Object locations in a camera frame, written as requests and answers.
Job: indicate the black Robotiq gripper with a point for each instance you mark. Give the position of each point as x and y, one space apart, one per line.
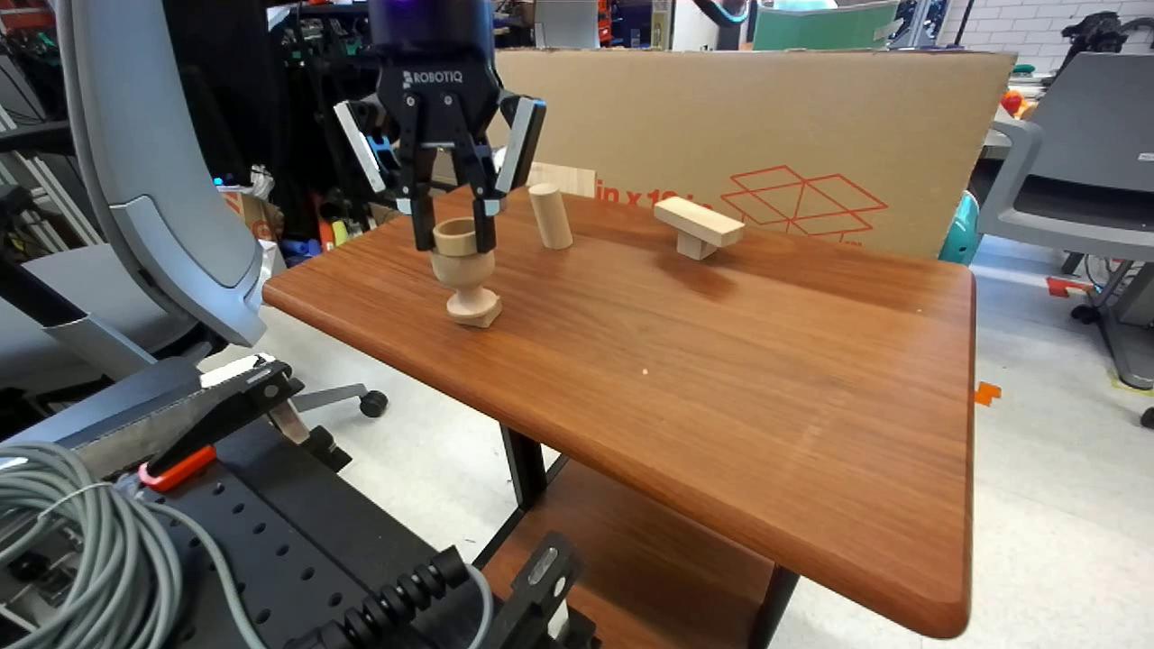
461 108

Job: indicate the wooden cylinder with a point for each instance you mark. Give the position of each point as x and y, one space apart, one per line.
550 214

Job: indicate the grey office chair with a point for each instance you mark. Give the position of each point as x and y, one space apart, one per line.
125 324

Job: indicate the black perforated breadboard plate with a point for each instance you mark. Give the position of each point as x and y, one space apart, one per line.
264 550

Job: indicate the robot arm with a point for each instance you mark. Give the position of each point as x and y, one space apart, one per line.
432 30

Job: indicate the lower wooden shelf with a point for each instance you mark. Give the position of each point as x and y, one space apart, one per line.
648 578

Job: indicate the wooden goblet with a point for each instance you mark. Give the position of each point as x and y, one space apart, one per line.
471 300

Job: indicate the large cardboard box panel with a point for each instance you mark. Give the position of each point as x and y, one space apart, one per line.
863 151

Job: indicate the wooden T-shaped block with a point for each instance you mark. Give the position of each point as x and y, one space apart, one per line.
702 233

